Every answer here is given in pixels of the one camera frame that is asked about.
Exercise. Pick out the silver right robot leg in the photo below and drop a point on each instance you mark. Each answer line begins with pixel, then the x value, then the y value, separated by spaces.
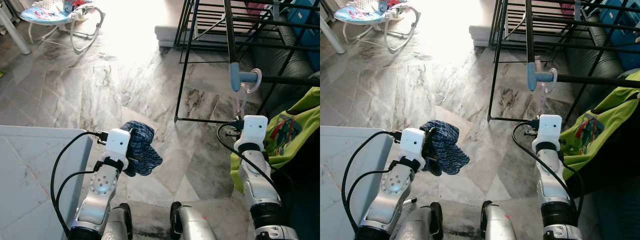
pixel 197 225
pixel 502 225

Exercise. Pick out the black robot foot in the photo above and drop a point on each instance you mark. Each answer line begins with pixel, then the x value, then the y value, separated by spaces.
pixel 175 220
pixel 437 220
pixel 127 220
pixel 485 219

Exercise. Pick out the green shirt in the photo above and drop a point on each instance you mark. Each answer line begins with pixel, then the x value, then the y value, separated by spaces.
pixel 307 117
pixel 620 107

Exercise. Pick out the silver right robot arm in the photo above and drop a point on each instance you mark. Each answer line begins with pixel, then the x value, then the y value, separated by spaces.
pixel 552 185
pixel 260 185

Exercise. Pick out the blue plaid garment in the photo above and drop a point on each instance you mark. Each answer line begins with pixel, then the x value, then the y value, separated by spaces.
pixel 147 150
pixel 452 150

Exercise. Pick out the black left robot foot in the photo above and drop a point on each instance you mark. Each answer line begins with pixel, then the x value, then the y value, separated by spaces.
pixel 437 220
pixel 127 220

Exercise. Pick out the silver robot leg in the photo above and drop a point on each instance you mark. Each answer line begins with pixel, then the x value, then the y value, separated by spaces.
pixel 415 225
pixel 116 225
pixel 502 225
pixel 197 225

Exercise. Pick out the silver left robot leg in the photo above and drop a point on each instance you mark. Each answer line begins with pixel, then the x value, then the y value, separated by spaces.
pixel 116 225
pixel 415 225

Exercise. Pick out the blue bag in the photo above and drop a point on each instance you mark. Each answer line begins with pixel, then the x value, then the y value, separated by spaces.
pixel 620 35
pixel 305 30

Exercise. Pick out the light blue folding table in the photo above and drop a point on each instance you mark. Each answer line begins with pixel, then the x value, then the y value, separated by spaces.
pixel 332 165
pixel 30 180

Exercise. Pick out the black right robot foot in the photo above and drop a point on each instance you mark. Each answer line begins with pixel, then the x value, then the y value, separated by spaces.
pixel 485 219
pixel 175 220

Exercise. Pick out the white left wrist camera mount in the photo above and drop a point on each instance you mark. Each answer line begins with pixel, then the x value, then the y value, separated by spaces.
pixel 412 146
pixel 117 147

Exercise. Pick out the light blue rack end cap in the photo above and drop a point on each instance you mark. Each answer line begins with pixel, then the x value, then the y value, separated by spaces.
pixel 531 75
pixel 234 75

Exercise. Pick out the grey green leather sofa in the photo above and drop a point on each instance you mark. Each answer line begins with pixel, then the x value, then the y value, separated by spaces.
pixel 590 55
pixel 270 62

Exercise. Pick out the white furniture leg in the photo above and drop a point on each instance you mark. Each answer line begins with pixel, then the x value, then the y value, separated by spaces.
pixel 332 39
pixel 15 32

